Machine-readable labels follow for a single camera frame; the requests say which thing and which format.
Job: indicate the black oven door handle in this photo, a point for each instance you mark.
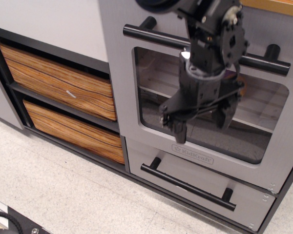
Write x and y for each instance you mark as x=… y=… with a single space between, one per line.
x=268 y=63

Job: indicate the wood-pattern storage bin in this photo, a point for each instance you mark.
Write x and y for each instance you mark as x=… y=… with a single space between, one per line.
x=97 y=140
x=77 y=89

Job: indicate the toy chicken drumstick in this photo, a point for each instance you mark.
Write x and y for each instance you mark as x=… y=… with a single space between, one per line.
x=241 y=80

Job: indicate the dark grey kitchen cabinet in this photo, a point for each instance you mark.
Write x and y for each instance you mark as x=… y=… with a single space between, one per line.
x=68 y=189

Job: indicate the wooden countertop edge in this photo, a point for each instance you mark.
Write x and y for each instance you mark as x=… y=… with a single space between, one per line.
x=278 y=6

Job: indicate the lower wood-pattern storage bin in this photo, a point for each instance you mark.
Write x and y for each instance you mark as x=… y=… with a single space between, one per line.
x=97 y=140

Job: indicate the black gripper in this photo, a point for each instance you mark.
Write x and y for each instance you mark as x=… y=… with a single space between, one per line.
x=199 y=92

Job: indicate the grey toy oven door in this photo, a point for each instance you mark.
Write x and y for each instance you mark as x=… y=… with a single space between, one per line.
x=204 y=114

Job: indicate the black drawer handle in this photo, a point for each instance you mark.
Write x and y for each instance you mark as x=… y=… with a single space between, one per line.
x=223 y=201

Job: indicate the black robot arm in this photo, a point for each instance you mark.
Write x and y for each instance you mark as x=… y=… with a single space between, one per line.
x=217 y=42

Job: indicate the grey lower oven drawer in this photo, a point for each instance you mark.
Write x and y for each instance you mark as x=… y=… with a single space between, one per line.
x=252 y=205

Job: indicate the upper wood-pattern storage bin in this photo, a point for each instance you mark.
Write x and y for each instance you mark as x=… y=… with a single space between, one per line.
x=77 y=89

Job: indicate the purple toy eggplant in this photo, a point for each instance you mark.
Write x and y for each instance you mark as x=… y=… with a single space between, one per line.
x=229 y=73

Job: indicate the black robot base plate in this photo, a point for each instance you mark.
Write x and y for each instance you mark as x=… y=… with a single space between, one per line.
x=28 y=226

